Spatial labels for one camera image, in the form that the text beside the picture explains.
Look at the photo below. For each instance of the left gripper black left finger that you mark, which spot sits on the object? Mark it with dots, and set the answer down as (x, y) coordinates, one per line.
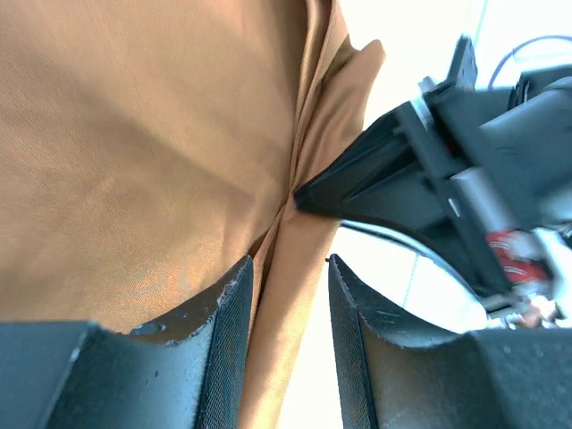
(183, 369)

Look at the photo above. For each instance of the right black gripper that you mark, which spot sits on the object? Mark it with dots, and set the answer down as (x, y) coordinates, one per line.
(498, 169)

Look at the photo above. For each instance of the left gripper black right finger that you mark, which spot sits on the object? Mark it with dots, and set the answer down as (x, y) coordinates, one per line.
(395, 370)

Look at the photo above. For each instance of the orange-brown cloth napkin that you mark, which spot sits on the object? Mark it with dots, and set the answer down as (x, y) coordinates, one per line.
(147, 146)

